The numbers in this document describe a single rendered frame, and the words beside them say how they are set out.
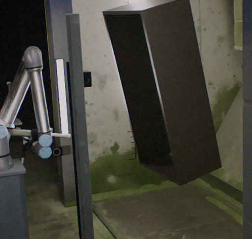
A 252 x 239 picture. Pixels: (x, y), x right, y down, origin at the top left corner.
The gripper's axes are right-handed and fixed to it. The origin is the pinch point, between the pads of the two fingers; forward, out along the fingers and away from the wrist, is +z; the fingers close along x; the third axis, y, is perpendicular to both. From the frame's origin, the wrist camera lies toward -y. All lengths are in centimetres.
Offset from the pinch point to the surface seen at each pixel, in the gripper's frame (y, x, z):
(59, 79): -45, 28, 17
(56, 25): -86, 21, 23
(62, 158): 21.1, 41.7, 13.4
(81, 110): -55, -51, -160
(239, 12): -125, 151, -44
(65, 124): -7.9, 39.2, 12.8
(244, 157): -60, -38, -244
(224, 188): 22, 159, -63
